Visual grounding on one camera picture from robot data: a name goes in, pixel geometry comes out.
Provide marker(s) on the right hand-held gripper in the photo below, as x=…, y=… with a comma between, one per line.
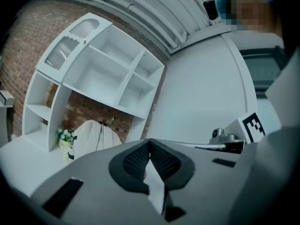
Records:
x=243, y=131

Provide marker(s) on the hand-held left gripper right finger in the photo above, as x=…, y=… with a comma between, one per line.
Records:
x=201, y=186

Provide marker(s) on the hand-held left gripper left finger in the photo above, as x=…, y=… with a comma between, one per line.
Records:
x=98, y=191

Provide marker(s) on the cream backpack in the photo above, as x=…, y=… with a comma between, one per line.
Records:
x=93, y=137

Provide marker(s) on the small white ornament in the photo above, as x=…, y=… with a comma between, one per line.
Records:
x=70, y=154

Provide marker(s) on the potted flower plant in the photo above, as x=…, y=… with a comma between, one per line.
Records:
x=65, y=137

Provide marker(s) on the person's black top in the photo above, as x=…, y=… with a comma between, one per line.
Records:
x=290, y=67

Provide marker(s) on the white side table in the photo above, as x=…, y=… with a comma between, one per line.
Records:
x=4, y=125

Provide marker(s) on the white shelf hutch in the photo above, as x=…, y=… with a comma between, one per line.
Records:
x=100, y=67

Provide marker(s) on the white box device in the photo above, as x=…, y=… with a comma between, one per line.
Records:
x=5, y=97

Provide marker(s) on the person's head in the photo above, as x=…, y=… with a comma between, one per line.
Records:
x=250, y=13

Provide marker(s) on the white ceiling pipes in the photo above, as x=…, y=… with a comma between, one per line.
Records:
x=140, y=6

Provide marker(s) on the black head camera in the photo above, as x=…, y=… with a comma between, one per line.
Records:
x=210, y=9

